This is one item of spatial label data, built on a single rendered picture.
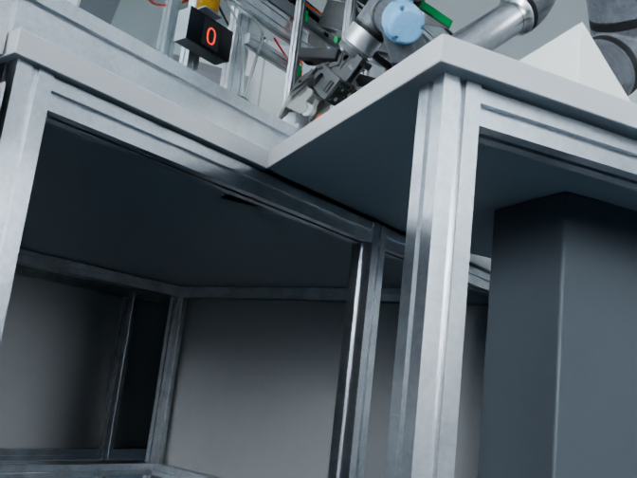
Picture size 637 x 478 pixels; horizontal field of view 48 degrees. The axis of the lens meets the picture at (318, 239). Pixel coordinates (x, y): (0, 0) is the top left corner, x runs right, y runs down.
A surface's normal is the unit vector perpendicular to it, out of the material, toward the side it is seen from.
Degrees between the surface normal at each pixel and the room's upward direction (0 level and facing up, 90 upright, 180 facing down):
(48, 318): 90
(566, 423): 90
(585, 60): 90
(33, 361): 90
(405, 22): 126
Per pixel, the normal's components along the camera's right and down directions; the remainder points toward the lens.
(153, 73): 0.79, -0.04
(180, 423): -0.60, -0.23
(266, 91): 0.43, -0.14
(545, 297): -0.90, -0.18
